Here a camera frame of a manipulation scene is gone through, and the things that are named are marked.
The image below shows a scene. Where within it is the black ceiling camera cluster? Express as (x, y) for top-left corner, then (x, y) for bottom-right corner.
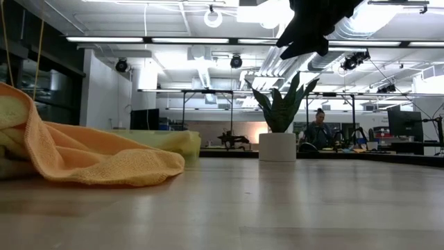
(340, 49), (371, 72)

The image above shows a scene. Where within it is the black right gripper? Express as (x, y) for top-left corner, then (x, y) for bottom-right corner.
(275, 0), (366, 61)

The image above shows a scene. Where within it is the black round ceiling device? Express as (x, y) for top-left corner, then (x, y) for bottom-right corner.
(230, 53), (244, 69)
(114, 58), (130, 74)

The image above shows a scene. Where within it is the yellow microfiber towel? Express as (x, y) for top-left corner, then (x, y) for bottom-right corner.
(0, 94), (31, 159)
(162, 131), (202, 159)

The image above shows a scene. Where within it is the white hanging ring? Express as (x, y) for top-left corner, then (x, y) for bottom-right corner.
(203, 8), (224, 29)

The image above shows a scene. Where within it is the black computer monitor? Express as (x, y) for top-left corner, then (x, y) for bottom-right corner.
(387, 110), (425, 143)
(130, 108), (161, 131)

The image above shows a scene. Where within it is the orange microfiber towel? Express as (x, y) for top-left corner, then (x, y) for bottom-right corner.
(0, 81), (186, 188)

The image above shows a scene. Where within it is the yellow translucent plastic bin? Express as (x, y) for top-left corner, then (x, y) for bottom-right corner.
(105, 128), (203, 163)

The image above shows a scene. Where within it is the black metal stand frame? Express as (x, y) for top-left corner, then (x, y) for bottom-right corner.
(180, 88), (234, 133)
(305, 91), (357, 140)

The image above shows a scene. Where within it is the green snake plant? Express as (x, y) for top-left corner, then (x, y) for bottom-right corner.
(244, 70), (321, 134)

